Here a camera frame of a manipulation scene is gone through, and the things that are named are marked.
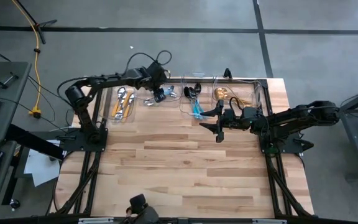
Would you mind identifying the silver bracket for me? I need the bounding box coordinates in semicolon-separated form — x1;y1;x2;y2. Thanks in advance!
78;217;114;224
252;218;288;224

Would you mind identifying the grey desk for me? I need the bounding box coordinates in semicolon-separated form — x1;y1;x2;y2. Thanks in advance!
0;61;33;220

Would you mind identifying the white paper sheet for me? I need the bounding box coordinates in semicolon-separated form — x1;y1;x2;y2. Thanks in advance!
23;139;63;187

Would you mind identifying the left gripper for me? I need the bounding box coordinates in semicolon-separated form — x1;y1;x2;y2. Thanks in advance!
131;61;168;104

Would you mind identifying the slender gold spoon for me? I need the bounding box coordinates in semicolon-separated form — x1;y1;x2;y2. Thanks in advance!
225;86;252;106

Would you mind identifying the black aluminium frame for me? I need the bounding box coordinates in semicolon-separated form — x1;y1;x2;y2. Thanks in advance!
50;76;315;224

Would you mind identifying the clear plastic bin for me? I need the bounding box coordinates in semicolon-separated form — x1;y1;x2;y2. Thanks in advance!
134;75;183;109
212;75;263;110
180;74;216;121
104;74;138;123

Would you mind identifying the black tripod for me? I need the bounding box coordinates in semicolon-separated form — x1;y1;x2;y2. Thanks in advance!
11;0;58;45

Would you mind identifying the yellow cable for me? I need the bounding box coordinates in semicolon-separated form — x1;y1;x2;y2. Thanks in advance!
10;0;42;119

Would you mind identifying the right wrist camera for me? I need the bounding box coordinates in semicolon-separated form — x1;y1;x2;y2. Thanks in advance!
241;107;255;121

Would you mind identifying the black spoon teal handle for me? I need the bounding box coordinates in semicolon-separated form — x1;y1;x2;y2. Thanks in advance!
193;82;203;103
188;89;200;118
183;86;203;121
193;96;205;121

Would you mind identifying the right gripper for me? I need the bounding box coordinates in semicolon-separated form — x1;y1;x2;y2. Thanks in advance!
198;99;262;144

